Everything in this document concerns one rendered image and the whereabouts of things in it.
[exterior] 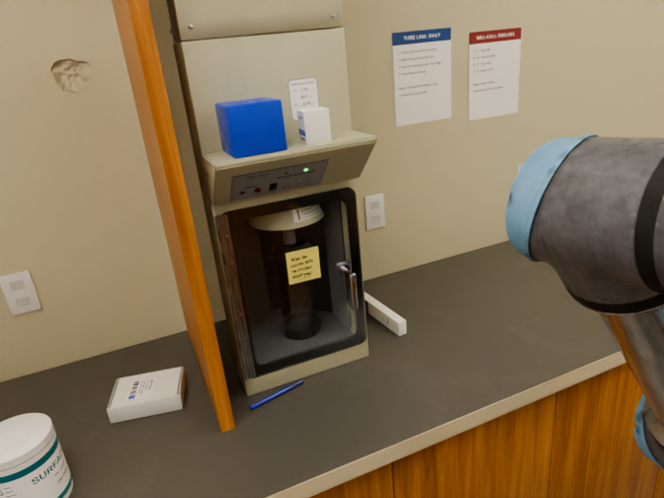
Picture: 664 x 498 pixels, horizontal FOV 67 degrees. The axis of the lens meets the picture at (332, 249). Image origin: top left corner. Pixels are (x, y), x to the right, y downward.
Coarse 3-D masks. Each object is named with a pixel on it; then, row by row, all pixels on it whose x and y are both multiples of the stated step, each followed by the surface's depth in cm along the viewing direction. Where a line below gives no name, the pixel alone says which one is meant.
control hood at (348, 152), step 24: (288, 144) 98; (312, 144) 95; (336, 144) 95; (360, 144) 97; (216, 168) 88; (240, 168) 90; (264, 168) 93; (336, 168) 102; (360, 168) 106; (216, 192) 94
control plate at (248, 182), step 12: (288, 168) 95; (300, 168) 97; (312, 168) 99; (324, 168) 100; (240, 180) 93; (252, 180) 95; (264, 180) 96; (276, 180) 98; (288, 180) 99; (300, 180) 101; (312, 180) 103; (252, 192) 98; (264, 192) 100; (276, 192) 102
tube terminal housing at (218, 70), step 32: (320, 32) 99; (192, 64) 91; (224, 64) 94; (256, 64) 96; (288, 64) 98; (320, 64) 101; (192, 96) 93; (224, 96) 95; (256, 96) 98; (288, 96) 100; (320, 96) 103; (192, 128) 101; (288, 128) 102; (288, 192) 106; (320, 192) 109; (224, 288) 111; (352, 352) 127; (256, 384) 118
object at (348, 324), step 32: (352, 192) 111; (256, 224) 105; (288, 224) 107; (320, 224) 110; (352, 224) 114; (256, 256) 107; (320, 256) 113; (352, 256) 116; (256, 288) 109; (288, 288) 112; (320, 288) 115; (256, 320) 112; (288, 320) 115; (320, 320) 118; (352, 320) 122; (256, 352) 114; (288, 352) 117; (320, 352) 121
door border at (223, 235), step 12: (228, 228) 102; (228, 240) 103; (228, 252) 104; (228, 264) 105; (228, 276) 106; (240, 300) 108; (240, 312) 109; (240, 324) 110; (240, 336) 111; (240, 348) 112; (252, 360) 114; (252, 372) 115
